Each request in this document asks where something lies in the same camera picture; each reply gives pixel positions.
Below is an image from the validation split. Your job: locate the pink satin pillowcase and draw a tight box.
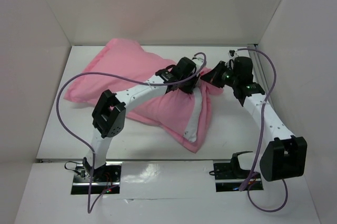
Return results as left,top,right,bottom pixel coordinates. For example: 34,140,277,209
64,39,223,153

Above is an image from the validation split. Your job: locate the white pillow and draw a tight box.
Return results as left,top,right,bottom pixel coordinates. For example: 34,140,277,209
183,87,203,143

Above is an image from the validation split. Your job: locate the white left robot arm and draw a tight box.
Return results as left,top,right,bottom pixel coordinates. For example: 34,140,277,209
83,56,206,181

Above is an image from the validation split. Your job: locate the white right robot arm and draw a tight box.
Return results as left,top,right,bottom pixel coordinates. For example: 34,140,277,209
201,56,308,182

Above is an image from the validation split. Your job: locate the aluminium frame rail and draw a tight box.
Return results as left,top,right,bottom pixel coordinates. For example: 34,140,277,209
248,51,274,94

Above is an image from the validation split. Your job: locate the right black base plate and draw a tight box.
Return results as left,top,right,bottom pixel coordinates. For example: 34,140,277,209
209,151,252,192

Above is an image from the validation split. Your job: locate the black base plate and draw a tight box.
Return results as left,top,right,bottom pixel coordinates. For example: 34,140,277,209
209,151,252,192
64,161,122,195

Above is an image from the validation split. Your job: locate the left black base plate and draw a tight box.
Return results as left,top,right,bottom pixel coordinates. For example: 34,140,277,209
64,161,122,195

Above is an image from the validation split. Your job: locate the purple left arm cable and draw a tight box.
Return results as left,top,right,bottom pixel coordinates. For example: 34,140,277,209
56,51,207,214

